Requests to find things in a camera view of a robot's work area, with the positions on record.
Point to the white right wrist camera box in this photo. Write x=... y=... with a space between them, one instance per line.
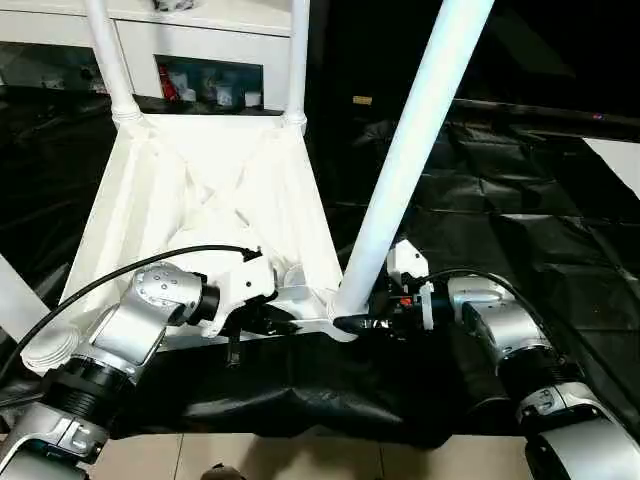
x=406 y=265

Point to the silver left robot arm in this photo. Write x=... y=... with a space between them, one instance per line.
x=130 y=320

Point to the white plastic table top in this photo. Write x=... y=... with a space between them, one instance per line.
x=200 y=200

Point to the white cabinet with glass doors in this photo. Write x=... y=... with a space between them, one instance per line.
x=200 y=40

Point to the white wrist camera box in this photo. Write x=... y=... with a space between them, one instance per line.
x=406 y=265
x=248 y=282

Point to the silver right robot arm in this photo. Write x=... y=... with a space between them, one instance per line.
x=500 y=330

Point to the white plastic table leg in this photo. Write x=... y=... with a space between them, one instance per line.
x=18 y=300
x=415 y=150
x=297 y=60
x=110 y=60

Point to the long black bar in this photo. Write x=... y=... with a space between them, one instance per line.
x=550 y=112

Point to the grey object on cabinet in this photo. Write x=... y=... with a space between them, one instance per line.
x=175 y=4

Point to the black plastic mat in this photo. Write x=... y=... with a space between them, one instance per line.
x=540 y=230

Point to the red bottle in cabinet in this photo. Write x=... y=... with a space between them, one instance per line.
x=166 y=86

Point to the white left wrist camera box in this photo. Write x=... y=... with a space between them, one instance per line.
x=248 y=282

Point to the small tan label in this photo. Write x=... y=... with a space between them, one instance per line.
x=362 y=100

